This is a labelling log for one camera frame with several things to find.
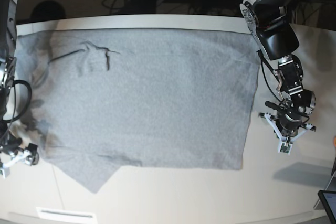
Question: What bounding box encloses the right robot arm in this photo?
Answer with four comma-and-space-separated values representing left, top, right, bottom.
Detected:
1, 0, 38, 176

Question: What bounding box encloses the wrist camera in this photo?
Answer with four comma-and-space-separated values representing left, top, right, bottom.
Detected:
0, 166, 10, 179
277, 141, 292, 155

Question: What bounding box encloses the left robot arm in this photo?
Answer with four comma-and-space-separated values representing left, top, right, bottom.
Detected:
25, 0, 315, 169

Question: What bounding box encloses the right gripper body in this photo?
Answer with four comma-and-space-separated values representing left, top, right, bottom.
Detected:
1, 138, 32, 169

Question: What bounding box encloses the grey T-shirt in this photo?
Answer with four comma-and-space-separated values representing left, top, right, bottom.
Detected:
15, 29, 259, 193

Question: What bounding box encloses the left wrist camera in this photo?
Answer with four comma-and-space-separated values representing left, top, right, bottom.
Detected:
277, 141, 292, 155

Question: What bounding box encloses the white label strip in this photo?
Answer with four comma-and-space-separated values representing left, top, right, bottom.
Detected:
36, 207, 97, 223

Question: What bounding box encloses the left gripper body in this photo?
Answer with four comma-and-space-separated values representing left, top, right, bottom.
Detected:
259, 101, 316, 145

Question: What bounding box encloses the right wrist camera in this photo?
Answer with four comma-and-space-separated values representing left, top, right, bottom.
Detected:
0, 166, 10, 179

